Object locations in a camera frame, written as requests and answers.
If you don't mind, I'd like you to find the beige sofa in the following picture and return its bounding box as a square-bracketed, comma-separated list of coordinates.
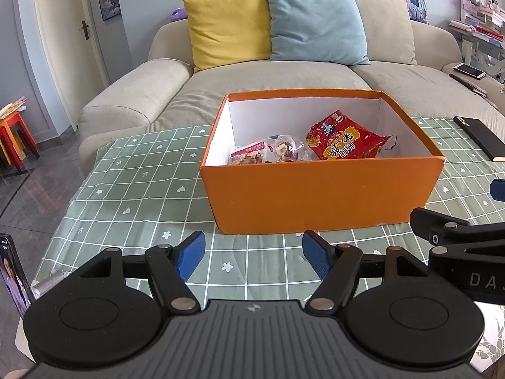
[78, 0, 505, 174]

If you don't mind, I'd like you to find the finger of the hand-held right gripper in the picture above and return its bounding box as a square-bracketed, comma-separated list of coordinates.
[409, 207, 505, 252]
[489, 179, 505, 203]

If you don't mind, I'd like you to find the black notebook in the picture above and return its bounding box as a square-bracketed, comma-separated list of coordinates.
[454, 116, 505, 162]

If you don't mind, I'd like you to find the beige pillow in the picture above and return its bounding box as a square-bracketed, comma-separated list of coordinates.
[335, 0, 418, 66]

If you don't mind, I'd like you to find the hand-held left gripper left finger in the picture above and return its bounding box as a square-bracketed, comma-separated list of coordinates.
[75, 231, 206, 313]

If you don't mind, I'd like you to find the silver phone stand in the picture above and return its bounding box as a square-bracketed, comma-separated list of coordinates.
[32, 270, 69, 300]

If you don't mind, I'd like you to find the small clear snack packet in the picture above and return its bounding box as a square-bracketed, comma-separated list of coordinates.
[268, 134, 316, 163]

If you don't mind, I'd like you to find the red plastic stool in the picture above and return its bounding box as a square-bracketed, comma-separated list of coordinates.
[0, 111, 40, 168]

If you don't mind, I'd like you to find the dark remote control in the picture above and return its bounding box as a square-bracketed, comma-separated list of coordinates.
[449, 73, 488, 97]

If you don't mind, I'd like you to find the white smartphone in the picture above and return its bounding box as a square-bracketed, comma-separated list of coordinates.
[453, 62, 488, 80]

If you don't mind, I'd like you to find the red instant noodle packet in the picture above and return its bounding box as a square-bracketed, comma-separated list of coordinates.
[306, 110, 397, 161]

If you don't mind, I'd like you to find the yellow pillow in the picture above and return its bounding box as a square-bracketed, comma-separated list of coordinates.
[181, 0, 273, 72]

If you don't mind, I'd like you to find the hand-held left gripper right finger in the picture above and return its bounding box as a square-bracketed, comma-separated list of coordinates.
[303, 230, 432, 312]

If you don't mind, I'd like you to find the orange cardboard box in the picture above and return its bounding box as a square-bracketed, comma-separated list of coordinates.
[199, 89, 446, 235]

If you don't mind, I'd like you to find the white book rack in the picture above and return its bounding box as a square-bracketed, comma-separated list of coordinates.
[448, 0, 505, 83]

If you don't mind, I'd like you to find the red dried meat packet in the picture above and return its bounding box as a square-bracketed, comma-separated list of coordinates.
[229, 138, 279, 165]

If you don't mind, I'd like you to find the pile of papers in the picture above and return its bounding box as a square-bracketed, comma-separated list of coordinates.
[0, 95, 27, 119]

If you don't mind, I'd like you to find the white door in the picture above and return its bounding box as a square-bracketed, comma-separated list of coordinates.
[59, 0, 111, 87]

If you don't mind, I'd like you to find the light blue pillow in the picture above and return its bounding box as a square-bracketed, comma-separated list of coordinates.
[265, 0, 371, 66]

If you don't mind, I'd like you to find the phone with lit screen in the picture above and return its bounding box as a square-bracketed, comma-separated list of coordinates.
[0, 234, 32, 317]

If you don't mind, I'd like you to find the orange plastic stool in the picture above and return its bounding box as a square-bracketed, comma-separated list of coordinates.
[0, 124, 16, 166]

